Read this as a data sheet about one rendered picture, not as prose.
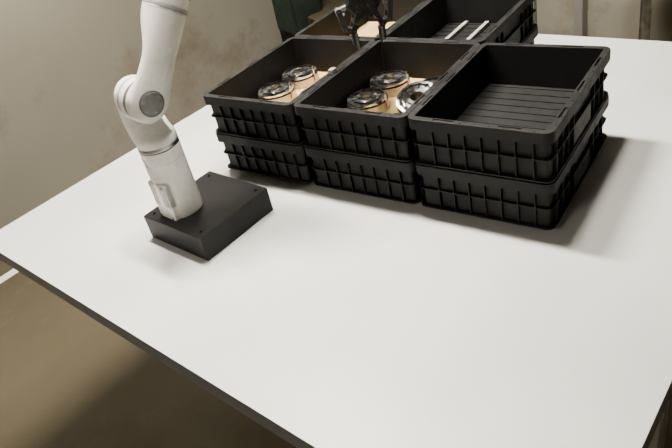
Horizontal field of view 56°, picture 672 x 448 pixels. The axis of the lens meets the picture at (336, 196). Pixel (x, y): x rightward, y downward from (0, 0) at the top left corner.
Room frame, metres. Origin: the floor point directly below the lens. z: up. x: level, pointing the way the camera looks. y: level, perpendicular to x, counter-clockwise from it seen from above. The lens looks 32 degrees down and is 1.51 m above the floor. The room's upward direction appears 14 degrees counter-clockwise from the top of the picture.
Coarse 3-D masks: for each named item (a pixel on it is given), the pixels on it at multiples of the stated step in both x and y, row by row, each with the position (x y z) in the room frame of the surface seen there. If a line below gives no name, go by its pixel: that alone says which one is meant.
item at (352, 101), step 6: (360, 90) 1.50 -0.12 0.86; (366, 90) 1.49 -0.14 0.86; (372, 90) 1.48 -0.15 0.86; (378, 90) 1.48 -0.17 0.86; (384, 90) 1.46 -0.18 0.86; (354, 96) 1.47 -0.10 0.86; (378, 96) 1.44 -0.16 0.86; (348, 102) 1.44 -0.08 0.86; (354, 102) 1.44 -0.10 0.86; (360, 102) 1.43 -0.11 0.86; (366, 102) 1.42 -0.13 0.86; (372, 102) 1.42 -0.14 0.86; (378, 102) 1.41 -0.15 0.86
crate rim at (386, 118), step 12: (372, 48) 1.60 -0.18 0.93; (336, 72) 1.48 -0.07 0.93; (324, 84) 1.43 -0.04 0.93; (420, 96) 1.24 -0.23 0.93; (300, 108) 1.33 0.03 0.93; (312, 108) 1.31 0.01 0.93; (324, 108) 1.29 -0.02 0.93; (336, 108) 1.28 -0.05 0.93; (408, 108) 1.19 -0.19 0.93; (348, 120) 1.25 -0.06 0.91; (360, 120) 1.22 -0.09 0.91; (372, 120) 1.20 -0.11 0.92; (384, 120) 1.18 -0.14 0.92; (396, 120) 1.17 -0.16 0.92
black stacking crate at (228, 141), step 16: (224, 144) 1.54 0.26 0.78; (240, 144) 1.49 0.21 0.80; (256, 144) 1.45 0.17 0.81; (272, 144) 1.41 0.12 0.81; (288, 144) 1.38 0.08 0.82; (240, 160) 1.52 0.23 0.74; (256, 160) 1.47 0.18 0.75; (272, 160) 1.43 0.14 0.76; (288, 160) 1.40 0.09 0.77; (304, 160) 1.37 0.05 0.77; (272, 176) 1.43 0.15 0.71; (288, 176) 1.40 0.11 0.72; (304, 176) 1.37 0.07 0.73
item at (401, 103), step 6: (414, 84) 1.39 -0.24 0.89; (420, 84) 1.39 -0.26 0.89; (426, 84) 1.37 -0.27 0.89; (432, 84) 1.36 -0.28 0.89; (402, 90) 1.39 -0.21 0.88; (408, 90) 1.38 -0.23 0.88; (402, 96) 1.37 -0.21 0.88; (396, 102) 1.36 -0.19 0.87; (402, 102) 1.35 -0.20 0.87; (402, 108) 1.34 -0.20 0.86
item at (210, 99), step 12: (276, 48) 1.77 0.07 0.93; (360, 48) 1.61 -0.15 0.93; (348, 60) 1.54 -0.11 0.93; (240, 72) 1.65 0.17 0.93; (204, 96) 1.54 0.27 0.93; (216, 96) 1.51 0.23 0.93; (228, 96) 1.50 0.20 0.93; (300, 96) 1.39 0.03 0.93; (240, 108) 1.46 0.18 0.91; (252, 108) 1.43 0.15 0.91; (264, 108) 1.40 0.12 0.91; (276, 108) 1.38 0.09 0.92; (288, 108) 1.36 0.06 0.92
